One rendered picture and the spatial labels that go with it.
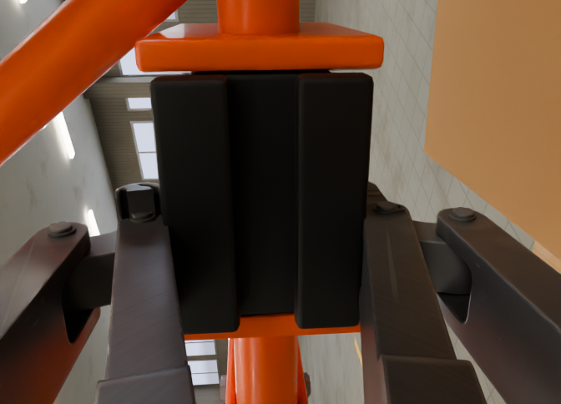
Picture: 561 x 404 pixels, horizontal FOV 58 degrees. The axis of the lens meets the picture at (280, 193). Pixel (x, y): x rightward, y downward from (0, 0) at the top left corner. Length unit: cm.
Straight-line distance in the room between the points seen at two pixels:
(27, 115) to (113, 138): 1003
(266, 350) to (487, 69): 20
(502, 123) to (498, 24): 5
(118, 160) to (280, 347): 1035
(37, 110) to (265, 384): 11
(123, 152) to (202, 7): 331
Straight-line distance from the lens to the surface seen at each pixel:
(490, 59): 31
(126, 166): 1056
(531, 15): 27
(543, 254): 122
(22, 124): 17
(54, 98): 17
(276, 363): 17
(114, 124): 1002
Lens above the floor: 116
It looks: 4 degrees down
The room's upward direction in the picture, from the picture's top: 92 degrees counter-clockwise
